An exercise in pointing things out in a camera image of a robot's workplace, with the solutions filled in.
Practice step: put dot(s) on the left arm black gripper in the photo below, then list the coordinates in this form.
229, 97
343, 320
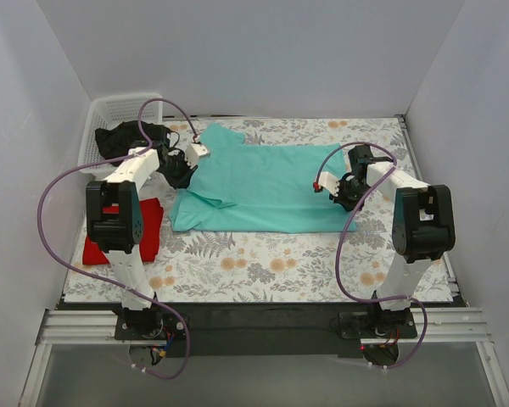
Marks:
180, 172

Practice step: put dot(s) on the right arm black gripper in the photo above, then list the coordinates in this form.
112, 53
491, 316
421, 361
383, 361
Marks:
343, 194

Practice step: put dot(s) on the teal t shirt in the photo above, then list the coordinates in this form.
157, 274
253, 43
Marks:
251, 188

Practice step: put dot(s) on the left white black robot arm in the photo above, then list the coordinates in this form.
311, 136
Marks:
115, 224

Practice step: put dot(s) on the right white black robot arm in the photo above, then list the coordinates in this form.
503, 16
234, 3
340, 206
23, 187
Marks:
423, 230

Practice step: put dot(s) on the red folded t shirt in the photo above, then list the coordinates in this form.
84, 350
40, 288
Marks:
152, 213

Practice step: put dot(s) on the black crumpled t shirt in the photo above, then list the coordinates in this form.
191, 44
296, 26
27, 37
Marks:
117, 142

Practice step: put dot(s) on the floral patterned table cloth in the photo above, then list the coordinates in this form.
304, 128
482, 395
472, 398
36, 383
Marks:
274, 267

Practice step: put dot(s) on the white plastic basket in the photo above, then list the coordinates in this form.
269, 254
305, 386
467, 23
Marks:
107, 113

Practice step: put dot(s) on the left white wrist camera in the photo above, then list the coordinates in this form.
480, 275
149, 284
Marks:
194, 152

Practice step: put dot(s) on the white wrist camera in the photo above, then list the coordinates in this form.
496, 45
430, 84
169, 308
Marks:
327, 181
194, 152

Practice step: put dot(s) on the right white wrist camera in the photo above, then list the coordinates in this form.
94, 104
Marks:
327, 181

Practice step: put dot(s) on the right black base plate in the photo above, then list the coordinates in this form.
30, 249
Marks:
377, 324

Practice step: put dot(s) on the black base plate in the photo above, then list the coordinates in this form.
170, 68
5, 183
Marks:
152, 325
377, 324

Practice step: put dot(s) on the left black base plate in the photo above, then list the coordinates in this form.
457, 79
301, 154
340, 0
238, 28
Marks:
152, 325

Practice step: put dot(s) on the aluminium frame rail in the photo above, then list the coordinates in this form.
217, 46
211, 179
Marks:
437, 325

